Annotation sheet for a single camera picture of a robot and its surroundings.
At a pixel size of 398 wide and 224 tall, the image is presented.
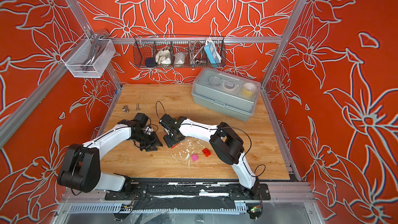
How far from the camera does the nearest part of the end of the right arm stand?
0.65m

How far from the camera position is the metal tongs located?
0.74 m

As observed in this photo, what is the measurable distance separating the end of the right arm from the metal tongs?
47cm
